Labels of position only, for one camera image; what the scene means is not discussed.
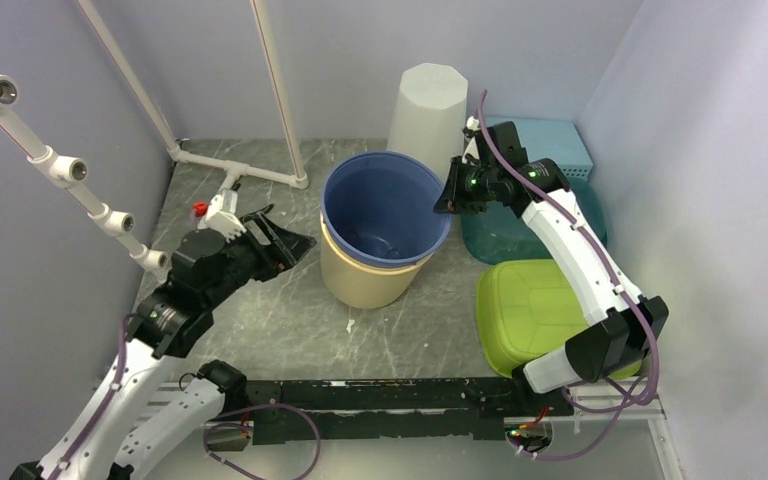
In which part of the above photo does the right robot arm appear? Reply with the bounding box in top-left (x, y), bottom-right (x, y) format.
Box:
top-left (434, 117), bottom-right (669, 415)

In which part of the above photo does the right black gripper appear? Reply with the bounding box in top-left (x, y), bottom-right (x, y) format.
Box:
top-left (433, 155), bottom-right (498, 215)

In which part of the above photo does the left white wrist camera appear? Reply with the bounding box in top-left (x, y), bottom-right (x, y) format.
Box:
top-left (190, 188), bottom-right (246, 241)

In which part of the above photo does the lime green tub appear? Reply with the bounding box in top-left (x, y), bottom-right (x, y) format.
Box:
top-left (475, 258), bottom-right (648, 380)

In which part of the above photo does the purple cable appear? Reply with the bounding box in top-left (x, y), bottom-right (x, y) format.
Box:
top-left (46, 314), bottom-right (322, 480)
top-left (473, 89), bottom-right (660, 463)

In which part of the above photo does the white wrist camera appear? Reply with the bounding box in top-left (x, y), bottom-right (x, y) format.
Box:
top-left (190, 188), bottom-right (246, 241)
top-left (461, 116), bottom-right (483, 165)

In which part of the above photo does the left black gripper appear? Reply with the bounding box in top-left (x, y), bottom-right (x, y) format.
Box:
top-left (206, 210), bottom-right (317, 306)

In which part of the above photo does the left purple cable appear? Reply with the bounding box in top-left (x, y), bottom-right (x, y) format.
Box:
top-left (46, 314), bottom-right (322, 480)

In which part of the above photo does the beige bucket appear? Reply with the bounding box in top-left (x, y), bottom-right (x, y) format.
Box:
top-left (319, 214), bottom-right (433, 309)

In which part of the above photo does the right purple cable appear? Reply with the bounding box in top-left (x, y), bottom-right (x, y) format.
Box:
top-left (473, 89), bottom-right (660, 463)

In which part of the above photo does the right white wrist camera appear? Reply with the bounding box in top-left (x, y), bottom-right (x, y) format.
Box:
top-left (461, 116), bottom-right (483, 165)

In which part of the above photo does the white PVC pipe frame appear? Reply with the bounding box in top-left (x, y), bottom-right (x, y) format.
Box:
top-left (0, 1), bottom-right (309, 278)

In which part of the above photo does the teal transparent tub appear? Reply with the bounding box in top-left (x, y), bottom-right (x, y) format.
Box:
top-left (461, 178), bottom-right (610, 265)

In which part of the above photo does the translucent white bucket liner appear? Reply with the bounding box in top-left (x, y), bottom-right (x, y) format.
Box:
top-left (387, 63), bottom-right (468, 181)

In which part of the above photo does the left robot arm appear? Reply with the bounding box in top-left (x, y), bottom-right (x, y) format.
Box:
top-left (11, 209), bottom-right (316, 479)

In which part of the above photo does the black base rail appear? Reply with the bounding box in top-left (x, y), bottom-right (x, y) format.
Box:
top-left (215, 377), bottom-right (573, 445)

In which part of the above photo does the light blue perforated basket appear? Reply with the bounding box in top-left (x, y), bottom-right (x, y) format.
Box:
top-left (487, 117), bottom-right (593, 181)

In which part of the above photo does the blue bucket rim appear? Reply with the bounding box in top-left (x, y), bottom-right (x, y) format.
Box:
top-left (320, 151), bottom-right (453, 269)

